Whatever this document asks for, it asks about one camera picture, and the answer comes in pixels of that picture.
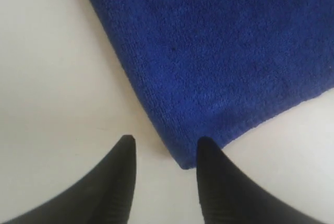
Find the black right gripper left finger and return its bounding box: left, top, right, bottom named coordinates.
left=9, top=135, right=136, bottom=223

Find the blue microfibre towel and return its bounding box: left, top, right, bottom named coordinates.
left=90, top=0, right=333, bottom=169

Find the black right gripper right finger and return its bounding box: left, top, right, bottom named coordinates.
left=196, top=137, right=319, bottom=224

